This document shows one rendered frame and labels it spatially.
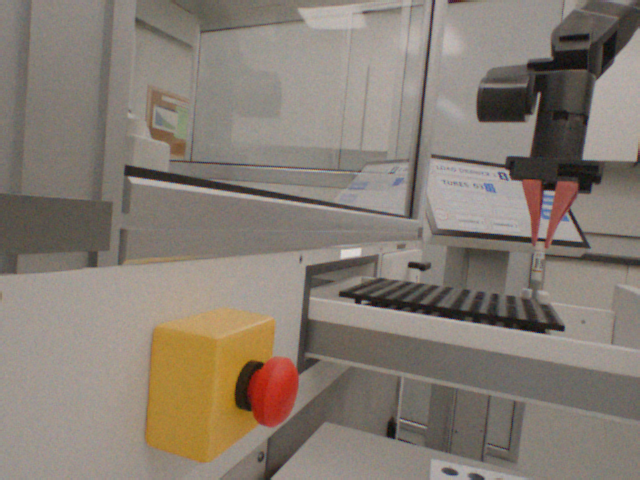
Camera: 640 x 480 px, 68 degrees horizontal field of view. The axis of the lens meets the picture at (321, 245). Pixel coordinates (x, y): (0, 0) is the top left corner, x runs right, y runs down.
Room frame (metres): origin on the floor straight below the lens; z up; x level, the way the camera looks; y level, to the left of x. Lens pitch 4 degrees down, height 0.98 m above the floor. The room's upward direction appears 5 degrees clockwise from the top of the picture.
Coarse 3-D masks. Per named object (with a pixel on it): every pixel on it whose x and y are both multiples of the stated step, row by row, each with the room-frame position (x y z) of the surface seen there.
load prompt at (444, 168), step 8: (440, 168) 1.42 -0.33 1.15; (448, 168) 1.43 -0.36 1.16; (456, 168) 1.44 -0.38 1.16; (464, 168) 1.45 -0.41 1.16; (472, 168) 1.47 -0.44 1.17; (480, 168) 1.48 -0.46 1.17; (464, 176) 1.43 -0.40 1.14; (472, 176) 1.44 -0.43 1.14; (480, 176) 1.45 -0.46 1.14; (488, 176) 1.46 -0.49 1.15; (496, 176) 1.47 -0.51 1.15; (504, 176) 1.49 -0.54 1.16; (520, 184) 1.48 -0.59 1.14
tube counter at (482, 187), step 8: (472, 184) 1.42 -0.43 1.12; (480, 184) 1.43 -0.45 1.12; (488, 184) 1.44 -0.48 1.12; (496, 184) 1.45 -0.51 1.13; (480, 192) 1.41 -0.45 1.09; (488, 192) 1.42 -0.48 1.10; (496, 192) 1.43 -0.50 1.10; (504, 192) 1.44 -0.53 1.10; (512, 192) 1.45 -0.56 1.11; (520, 192) 1.46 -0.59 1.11
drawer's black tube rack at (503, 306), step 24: (360, 288) 0.57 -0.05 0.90; (384, 288) 0.57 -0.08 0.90; (408, 288) 0.59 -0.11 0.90; (432, 288) 0.62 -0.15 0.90; (456, 288) 0.64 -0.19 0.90; (432, 312) 0.60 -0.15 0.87; (456, 312) 0.47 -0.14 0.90; (480, 312) 0.47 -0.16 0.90; (504, 312) 0.48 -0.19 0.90; (528, 312) 0.50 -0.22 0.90
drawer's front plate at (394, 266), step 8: (384, 256) 0.76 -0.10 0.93; (392, 256) 0.76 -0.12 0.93; (400, 256) 0.81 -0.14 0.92; (408, 256) 0.88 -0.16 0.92; (416, 256) 0.96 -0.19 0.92; (384, 264) 0.76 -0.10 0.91; (392, 264) 0.76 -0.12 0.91; (400, 264) 0.82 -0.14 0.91; (384, 272) 0.76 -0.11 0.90; (392, 272) 0.76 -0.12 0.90; (400, 272) 0.82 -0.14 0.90; (408, 272) 0.90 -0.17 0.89; (416, 272) 0.98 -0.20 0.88; (408, 280) 0.90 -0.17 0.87; (416, 280) 0.99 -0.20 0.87
